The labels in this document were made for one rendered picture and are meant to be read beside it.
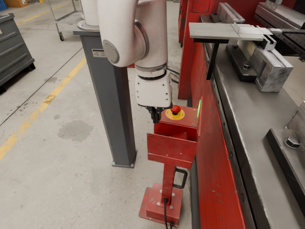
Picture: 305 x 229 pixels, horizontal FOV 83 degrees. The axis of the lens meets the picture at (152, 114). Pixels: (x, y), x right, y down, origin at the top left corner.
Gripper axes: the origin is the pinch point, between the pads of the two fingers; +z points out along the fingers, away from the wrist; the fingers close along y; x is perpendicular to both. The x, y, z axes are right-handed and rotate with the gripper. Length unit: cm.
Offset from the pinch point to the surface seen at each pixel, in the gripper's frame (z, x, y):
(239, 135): -1.0, 5.2, -23.6
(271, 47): -10.6, -30.5, -35.6
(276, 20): -7, -84, -51
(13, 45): 26, -131, 219
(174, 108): 3.7, -9.0, -4.4
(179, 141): 5.1, 4.8, -8.3
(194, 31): -15.1, -35.2, -8.5
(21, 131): 72, -37, 145
